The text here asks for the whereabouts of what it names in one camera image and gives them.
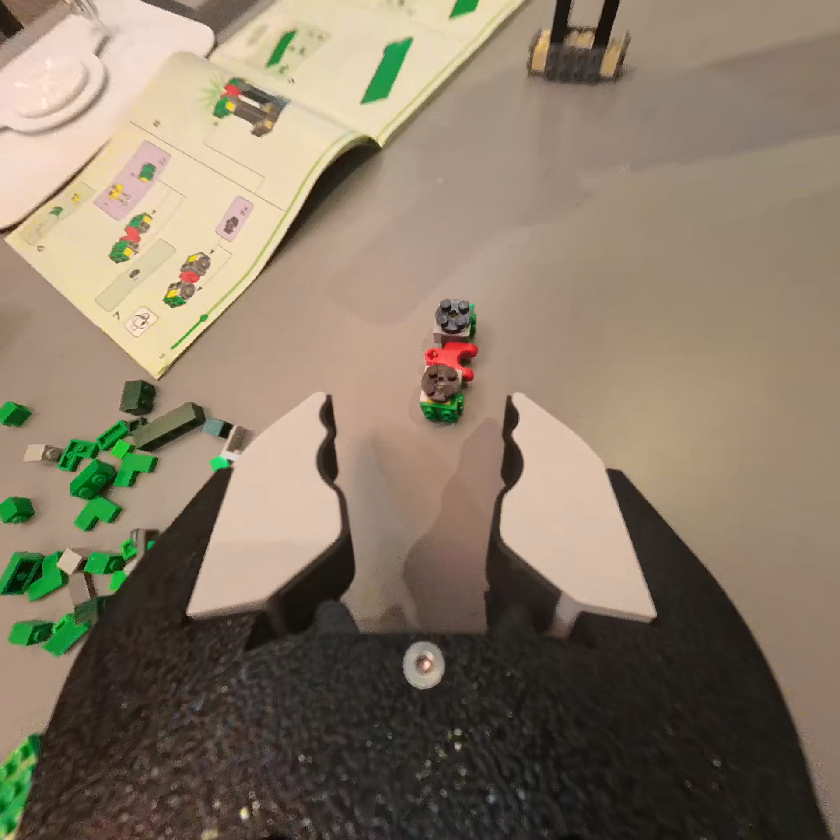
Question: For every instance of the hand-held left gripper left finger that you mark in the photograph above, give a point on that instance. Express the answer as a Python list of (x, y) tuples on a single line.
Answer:
[(275, 518)]

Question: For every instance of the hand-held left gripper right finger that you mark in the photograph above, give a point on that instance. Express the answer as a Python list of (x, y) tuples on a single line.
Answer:
[(564, 518)]

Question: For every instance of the green and red brick assembly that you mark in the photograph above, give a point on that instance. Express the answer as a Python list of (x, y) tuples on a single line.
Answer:
[(449, 358)]

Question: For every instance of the grey desk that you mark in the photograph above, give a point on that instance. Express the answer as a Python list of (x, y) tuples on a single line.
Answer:
[(656, 262)]

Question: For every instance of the white desk lamp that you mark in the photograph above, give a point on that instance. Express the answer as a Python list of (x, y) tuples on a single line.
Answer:
[(131, 46)]

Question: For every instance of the pile of green toy bricks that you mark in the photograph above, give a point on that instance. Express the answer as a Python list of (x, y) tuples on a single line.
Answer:
[(98, 479)]

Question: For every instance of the brick instruction booklet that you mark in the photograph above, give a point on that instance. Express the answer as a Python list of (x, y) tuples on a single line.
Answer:
[(197, 184)]

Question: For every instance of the green brick baseplate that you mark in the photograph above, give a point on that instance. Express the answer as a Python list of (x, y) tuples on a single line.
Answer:
[(16, 781)]

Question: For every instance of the grey and black brick assembly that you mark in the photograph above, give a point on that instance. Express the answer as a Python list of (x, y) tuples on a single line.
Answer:
[(577, 62)]

